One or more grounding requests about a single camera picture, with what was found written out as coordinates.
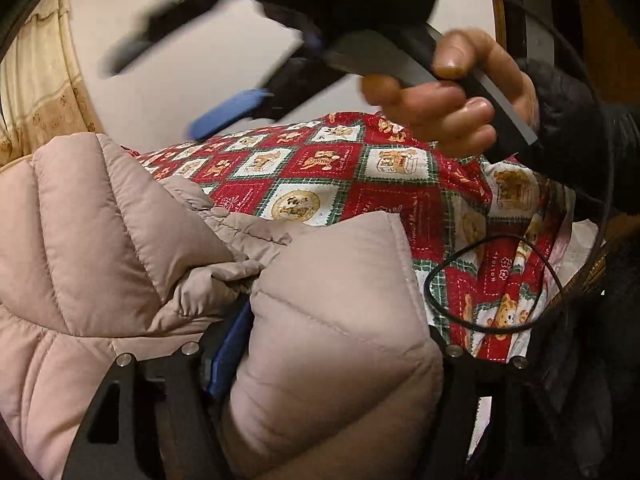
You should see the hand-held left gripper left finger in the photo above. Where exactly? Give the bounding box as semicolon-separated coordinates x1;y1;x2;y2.
62;302;256;480

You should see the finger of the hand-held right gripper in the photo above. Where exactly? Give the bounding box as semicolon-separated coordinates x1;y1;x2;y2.
99;0;266;80
186;35;326;143

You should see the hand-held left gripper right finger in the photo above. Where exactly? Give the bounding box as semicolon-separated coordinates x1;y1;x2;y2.
427;327;566;480

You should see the beige puffer jacket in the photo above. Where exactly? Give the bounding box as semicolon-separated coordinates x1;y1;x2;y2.
0;132;446;480

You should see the person's right forearm black sleeve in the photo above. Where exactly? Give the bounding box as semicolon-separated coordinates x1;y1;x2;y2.
515;57;640;223

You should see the person's right hand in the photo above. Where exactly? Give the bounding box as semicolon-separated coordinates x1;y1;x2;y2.
361;27;541;156

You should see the beige patterned curtain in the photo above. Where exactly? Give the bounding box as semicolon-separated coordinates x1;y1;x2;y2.
0;0;103;166

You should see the person's dark clothing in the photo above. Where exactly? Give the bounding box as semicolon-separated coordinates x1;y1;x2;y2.
470;240;640;480

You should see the red patchwork printed quilt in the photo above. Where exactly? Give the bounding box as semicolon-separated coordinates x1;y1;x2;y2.
122;110;576;363

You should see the brown wooden furniture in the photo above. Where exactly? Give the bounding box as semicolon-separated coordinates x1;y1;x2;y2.
482;0;640;106

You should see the black cable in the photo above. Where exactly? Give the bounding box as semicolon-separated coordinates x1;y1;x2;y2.
424;0;618;335

